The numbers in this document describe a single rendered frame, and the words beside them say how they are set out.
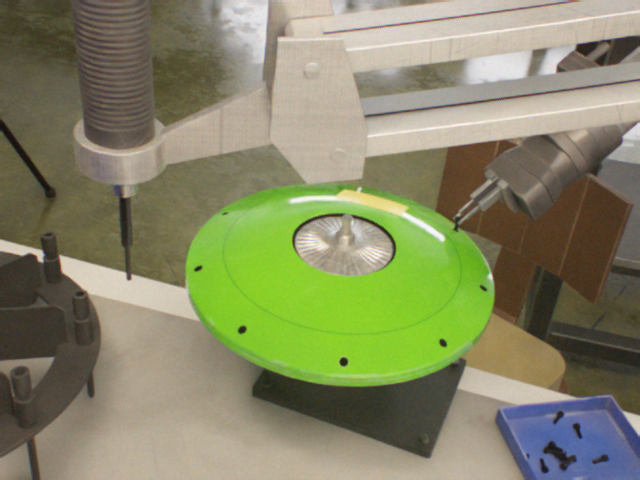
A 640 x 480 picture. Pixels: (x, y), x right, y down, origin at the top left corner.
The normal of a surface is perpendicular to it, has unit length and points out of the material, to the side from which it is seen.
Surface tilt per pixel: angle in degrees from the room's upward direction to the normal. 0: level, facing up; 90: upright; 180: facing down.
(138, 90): 90
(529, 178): 35
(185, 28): 0
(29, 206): 0
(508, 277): 81
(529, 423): 0
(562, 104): 9
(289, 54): 90
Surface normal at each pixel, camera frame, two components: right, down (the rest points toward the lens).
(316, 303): 0.03, -0.63
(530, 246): -0.72, 0.36
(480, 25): -0.06, -0.79
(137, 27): 0.75, 0.45
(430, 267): 0.27, -0.74
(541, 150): -0.52, -0.41
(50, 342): 0.15, 0.56
